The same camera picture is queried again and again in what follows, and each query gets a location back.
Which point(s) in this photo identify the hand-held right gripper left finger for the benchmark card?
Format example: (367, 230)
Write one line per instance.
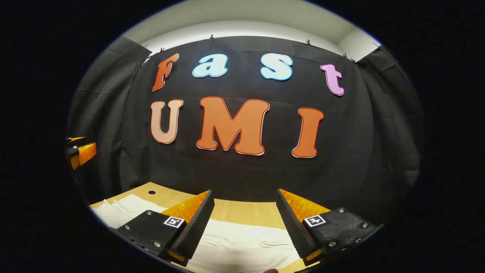
(197, 227)

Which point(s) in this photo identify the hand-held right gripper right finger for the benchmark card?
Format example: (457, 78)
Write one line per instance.
(292, 227)

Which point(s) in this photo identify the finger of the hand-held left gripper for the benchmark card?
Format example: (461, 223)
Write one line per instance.
(75, 139)
(85, 153)

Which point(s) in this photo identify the white jeans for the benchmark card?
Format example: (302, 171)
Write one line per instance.
(242, 246)

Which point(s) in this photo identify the black side curtain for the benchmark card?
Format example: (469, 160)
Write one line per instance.
(102, 113)
(394, 132)

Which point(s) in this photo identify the black backdrop cloth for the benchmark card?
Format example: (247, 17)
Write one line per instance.
(265, 174)

